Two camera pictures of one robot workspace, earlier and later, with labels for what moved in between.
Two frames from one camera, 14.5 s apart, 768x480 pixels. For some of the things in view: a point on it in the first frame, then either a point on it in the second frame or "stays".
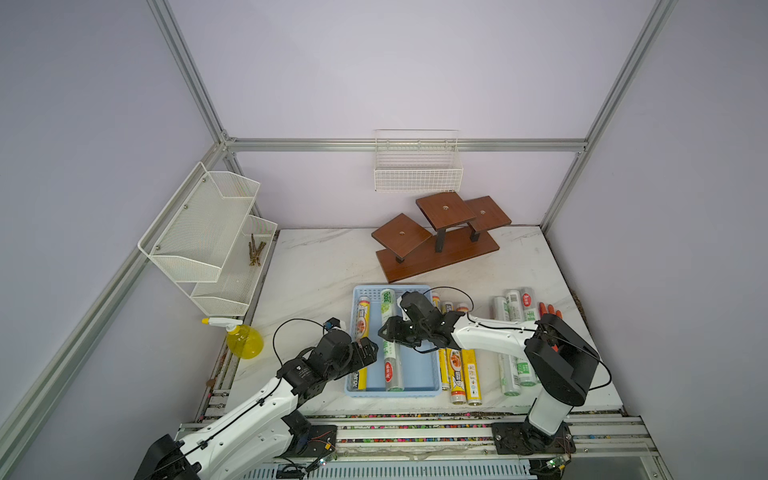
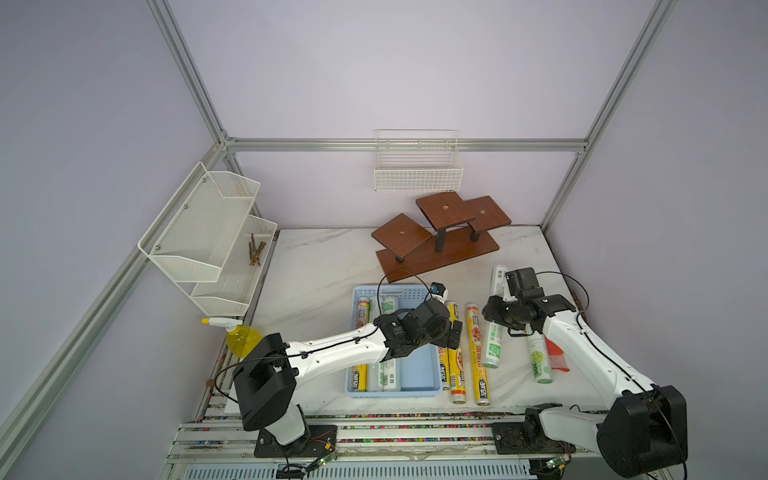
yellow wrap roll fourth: x=443 y=353 stays
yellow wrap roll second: x=457 y=373 stays
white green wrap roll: x=507 y=364 -> x=387 y=373
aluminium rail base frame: x=458 y=448 stays
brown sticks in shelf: x=254 y=253 stays
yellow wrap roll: x=359 y=380 stays
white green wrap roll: x=392 y=349 -> x=373 y=372
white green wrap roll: x=529 y=300 -> x=495 y=333
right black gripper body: x=416 y=332 -> x=504 y=313
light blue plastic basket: x=399 y=370 stays
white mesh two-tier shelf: x=207 y=234 stays
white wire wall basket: x=417 y=160 stays
